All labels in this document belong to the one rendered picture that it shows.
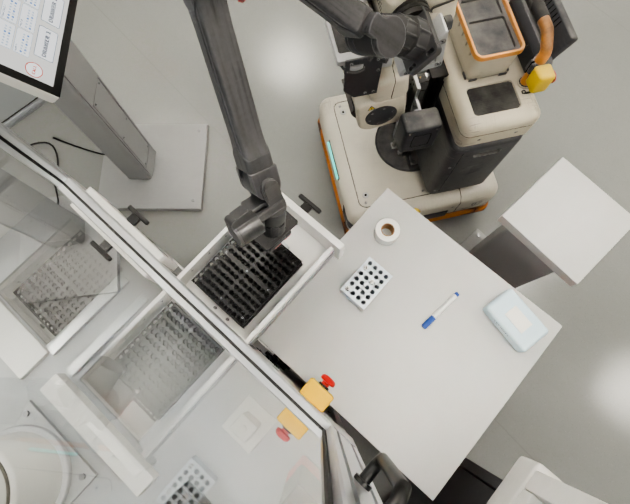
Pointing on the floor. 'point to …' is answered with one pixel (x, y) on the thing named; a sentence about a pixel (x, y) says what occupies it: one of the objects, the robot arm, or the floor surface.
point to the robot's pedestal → (553, 230)
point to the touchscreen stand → (135, 146)
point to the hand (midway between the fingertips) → (273, 242)
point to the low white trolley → (408, 344)
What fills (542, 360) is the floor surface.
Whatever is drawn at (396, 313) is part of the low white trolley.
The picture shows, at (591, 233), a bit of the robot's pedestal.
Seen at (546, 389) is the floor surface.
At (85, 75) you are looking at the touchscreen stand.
